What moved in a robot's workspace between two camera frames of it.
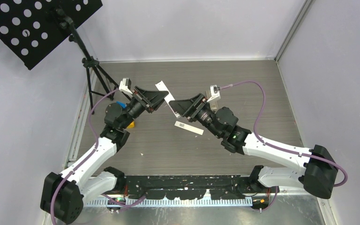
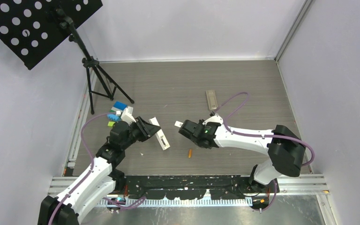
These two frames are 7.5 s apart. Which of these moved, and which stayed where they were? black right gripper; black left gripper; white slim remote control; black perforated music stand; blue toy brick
Moved: white slim remote control; black left gripper; black right gripper
Stayed: black perforated music stand; blue toy brick
